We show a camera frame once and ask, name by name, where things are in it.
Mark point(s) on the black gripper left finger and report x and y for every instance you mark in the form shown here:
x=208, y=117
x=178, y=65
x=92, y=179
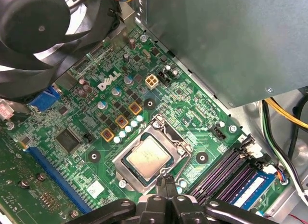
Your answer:
x=154, y=212

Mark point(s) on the black case fan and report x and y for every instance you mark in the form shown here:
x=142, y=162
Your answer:
x=31, y=24

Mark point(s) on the silver CPU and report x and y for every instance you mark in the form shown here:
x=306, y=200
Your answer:
x=149, y=159

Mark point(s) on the white four pin connector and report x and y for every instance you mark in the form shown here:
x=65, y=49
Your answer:
x=151, y=82

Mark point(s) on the blue VGA port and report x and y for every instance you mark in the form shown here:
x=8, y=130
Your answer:
x=43, y=98

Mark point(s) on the installed blue RAM stick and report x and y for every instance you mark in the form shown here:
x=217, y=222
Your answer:
x=255, y=189

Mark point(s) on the black PC case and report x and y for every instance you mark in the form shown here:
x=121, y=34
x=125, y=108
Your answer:
x=250, y=118

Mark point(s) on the blue expansion slot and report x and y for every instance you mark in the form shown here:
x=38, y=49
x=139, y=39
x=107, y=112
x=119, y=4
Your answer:
x=55, y=178

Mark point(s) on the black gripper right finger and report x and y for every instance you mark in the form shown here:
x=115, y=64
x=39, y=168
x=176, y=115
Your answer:
x=183, y=213

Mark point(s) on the CPU socket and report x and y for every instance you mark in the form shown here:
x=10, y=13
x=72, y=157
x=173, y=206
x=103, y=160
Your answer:
x=146, y=137

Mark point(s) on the grey power supply unit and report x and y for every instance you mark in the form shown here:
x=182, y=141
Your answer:
x=228, y=41

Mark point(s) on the small pink label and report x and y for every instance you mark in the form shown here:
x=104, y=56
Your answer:
x=4, y=110

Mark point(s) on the green motherboard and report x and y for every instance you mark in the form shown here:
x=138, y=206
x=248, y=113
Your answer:
x=187, y=106

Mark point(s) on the black RAM slot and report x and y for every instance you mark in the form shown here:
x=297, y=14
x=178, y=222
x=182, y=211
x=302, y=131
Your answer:
x=237, y=183
x=214, y=171
x=223, y=178

